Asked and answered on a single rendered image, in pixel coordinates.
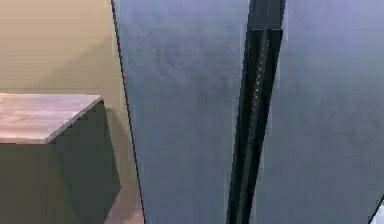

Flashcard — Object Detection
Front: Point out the grey fridge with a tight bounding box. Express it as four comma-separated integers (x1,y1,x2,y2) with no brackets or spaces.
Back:
110,0,384,224

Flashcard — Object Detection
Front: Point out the dark green cupboard wooden top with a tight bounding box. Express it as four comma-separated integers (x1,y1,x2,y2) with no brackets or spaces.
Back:
0,92,122,224

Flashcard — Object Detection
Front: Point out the black fridge handle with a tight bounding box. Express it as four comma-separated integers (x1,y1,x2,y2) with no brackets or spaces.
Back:
225,0,287,224

